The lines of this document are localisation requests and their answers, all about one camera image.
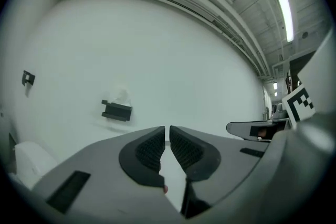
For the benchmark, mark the round ceiling vent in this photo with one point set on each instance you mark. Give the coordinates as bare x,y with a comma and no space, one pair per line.
304,34

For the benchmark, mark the long ceiling light tube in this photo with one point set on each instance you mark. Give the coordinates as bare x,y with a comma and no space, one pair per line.
286,18

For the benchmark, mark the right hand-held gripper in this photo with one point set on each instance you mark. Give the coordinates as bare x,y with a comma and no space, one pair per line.
299,106

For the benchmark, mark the black wall hook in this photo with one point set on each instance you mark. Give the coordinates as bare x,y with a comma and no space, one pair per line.
27,78

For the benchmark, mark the white toilet with tank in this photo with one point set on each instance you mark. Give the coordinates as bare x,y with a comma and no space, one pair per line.
34,162

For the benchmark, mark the black wall tissue holder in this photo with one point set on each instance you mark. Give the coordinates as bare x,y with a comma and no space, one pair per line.
116,112

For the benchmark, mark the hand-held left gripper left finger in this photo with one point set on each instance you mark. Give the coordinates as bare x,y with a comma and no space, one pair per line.
105,178

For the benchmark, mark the person's left hand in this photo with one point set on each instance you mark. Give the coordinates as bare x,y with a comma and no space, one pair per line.
165,189

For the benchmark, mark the white tissue paper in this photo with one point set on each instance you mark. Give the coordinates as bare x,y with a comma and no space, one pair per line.
119,94

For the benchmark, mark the person's right hand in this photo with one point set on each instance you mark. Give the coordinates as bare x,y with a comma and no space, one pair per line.
261,133

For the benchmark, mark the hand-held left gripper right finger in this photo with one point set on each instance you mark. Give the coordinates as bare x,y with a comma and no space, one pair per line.
231,160

